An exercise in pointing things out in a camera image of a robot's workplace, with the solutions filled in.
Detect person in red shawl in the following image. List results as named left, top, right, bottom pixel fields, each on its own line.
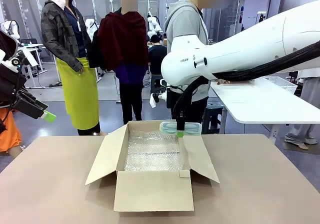
left=96, top=0, right=150, bottom=125

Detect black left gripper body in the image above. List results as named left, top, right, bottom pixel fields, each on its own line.
left=0, top=63, right=28, bottom=108

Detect grey plastic stool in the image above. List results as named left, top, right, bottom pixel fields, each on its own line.
left=150, top=74, right=164, bottom=95

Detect white background desk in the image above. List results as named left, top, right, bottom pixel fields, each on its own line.
left=16, top=42, right=49, bottom=89

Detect person in yellow apron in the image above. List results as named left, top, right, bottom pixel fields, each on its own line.
left=40, top=0, right=101, bottom=137

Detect white work table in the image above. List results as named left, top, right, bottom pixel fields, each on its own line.
left=209, top=77, right=320, bottom=145

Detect dark floor mat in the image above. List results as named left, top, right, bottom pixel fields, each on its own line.
left=282, top=140, right=320, bottom=156

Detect dark plastic step stool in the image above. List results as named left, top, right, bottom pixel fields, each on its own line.
left=201, top=100, right=224, bottom=135

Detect person in grey hoodie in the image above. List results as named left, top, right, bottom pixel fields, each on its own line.
left=163, top=0, right=226, bottom=122

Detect seated person in black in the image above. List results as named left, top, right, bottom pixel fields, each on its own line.
left=147, top=34, right=168, bottom=75

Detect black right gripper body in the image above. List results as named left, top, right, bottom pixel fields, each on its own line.
left=166, top=85, right=187, bottom=132

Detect clear bubble wrap sheet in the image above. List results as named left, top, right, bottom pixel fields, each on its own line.
left=124, top=129, right=187, bottom=172

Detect white plastic mesh basket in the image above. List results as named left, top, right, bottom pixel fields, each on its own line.
left=263, top=76, right=299, bottom=95

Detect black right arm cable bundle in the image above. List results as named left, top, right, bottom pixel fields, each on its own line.
left=172, top=40, right=320, bottom=119

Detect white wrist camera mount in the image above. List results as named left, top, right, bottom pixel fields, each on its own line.
left=149, top=78, right=168, bottom=109

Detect person in grey trousers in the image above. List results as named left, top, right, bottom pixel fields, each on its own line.
left=284, top=68, right=320, bottom=151

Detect green safety glasses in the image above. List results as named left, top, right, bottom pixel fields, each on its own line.
left=159, top=120, right=202, bottom=137

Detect person in orange trousers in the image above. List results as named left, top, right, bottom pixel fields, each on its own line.
left=0, top=29, right=26, bottom=158

